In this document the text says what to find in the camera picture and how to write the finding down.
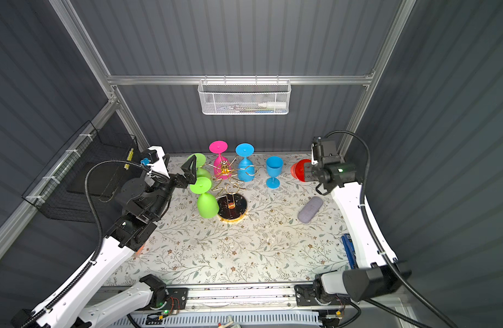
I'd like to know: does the red wine glass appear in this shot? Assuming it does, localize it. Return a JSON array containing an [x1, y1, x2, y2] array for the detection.
[[291, 159, 314, 183]]

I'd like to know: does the blue wine glass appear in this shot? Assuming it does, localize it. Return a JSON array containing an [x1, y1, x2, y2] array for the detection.
[[266, 156, 284, 189], [236, 143, 255, 183]]

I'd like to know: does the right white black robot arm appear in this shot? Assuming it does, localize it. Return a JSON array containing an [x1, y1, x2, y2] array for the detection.
[[303, 162, 411, 303]]

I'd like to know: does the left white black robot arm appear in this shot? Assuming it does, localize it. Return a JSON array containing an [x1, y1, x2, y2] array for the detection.
[[11, 150, 197, 327]]

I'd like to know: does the back green wine glass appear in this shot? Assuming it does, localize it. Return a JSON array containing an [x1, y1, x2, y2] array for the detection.
[[187, 153, 211, 180]]

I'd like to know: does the green wine glass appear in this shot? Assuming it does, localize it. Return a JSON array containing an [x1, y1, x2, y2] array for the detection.
[[190, 176, 220, 219], [187, 153, 211, 180]]

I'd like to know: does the pink wine glass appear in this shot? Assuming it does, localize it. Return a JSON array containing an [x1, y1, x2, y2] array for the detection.
[[209, 140, 232, 180]]

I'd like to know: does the front green wine glass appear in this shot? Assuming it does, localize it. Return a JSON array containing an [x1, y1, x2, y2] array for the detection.
[[190, 176, 220, 219]]

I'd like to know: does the grey oval case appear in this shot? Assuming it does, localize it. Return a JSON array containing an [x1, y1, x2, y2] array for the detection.
[[297, 197, 323, 224]]

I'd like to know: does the yellow marker pen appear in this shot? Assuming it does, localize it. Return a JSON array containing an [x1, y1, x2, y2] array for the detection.
[[124, 148, 134, 170]]

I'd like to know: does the blue stapler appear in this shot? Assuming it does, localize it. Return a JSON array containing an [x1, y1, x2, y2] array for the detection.
[[341, 233, 358, 269]]

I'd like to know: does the orange coloured box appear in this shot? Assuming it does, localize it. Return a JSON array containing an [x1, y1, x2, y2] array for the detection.
[[133, 245, 146, 258]]

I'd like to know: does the white bottle in basket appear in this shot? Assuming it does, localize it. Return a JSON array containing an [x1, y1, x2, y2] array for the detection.
[[258, 102, 288, 111]]

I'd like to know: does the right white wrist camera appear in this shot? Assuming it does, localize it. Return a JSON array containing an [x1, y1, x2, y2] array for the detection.
[[312, 137, 341, 167]]

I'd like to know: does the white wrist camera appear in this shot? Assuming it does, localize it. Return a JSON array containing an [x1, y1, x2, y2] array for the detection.
[[140, 146, 169, 178], [312, 137, 341, 167]]

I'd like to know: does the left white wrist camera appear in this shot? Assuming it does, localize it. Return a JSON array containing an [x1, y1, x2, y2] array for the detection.
[[140, 146, 169, 178]]

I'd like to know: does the gold wire wine glass rack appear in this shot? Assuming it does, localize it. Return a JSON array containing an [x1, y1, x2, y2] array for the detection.
[[211, 160, 248, 224]]

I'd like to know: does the white wire mesh basket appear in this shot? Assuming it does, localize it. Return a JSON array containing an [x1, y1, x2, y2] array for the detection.
[[198, 77, 292, 116]]

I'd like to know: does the black wire mesh basket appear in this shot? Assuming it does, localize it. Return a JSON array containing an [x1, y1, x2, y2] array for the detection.
[[22, 124, 141, 225]]

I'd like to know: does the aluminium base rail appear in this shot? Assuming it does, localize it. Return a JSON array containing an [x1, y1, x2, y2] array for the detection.
[[107, 282, 359, 318]]

